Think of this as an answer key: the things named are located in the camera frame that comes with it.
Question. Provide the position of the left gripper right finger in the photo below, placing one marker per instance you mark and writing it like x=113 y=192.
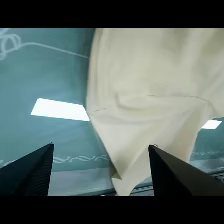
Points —
x=176 y=176

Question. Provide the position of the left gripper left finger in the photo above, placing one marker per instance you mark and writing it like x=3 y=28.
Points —
x=31 y=173

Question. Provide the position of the cream yellow shirt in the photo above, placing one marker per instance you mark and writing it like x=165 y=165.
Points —
x=150 y=83

